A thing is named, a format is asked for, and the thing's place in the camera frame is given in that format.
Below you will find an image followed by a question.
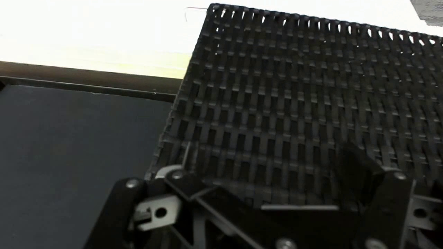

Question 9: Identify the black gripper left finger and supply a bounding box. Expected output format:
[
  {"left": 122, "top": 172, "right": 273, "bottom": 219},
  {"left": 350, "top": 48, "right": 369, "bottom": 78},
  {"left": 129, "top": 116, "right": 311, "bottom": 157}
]
[{"left": 82, "top": 167, "right": 288, "bottom": 249}]

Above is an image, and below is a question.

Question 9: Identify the black woven storage basket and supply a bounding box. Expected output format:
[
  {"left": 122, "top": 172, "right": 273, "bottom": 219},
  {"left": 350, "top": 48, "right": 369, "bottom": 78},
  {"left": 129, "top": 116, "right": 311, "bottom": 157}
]
[{"left": 145, "top": 1, "right": 443, "bottom": 214}]

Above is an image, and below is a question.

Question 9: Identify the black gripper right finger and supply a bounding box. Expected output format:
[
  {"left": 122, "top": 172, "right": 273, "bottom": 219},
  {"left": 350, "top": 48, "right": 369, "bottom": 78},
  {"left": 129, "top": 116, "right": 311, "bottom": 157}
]
[{"left": 338, "top": 141, "right": 443, "bottom": 249}]

